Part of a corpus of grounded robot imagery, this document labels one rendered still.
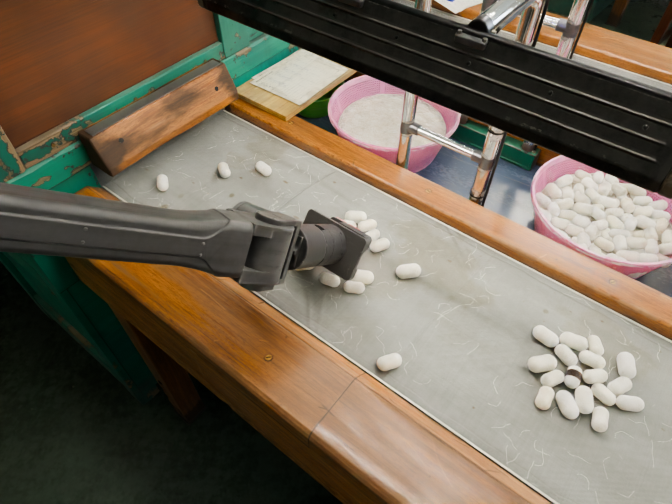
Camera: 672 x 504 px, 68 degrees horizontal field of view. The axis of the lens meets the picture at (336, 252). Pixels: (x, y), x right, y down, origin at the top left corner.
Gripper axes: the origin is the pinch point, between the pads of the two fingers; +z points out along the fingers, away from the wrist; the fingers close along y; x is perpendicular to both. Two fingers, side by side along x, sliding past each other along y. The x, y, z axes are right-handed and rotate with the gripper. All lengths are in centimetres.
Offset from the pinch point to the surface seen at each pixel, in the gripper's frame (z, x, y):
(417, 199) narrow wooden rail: 10.7, -9.1, -2.5
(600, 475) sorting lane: -6.0, 8.3, -42.7
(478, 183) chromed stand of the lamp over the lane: 12.7, -15.7, -10.1
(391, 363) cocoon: -10.1, 9.4, -15.8
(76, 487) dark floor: 7, 94, 45
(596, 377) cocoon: 1.1, 0.0, -37.8
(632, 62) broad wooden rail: 63, -53, -17
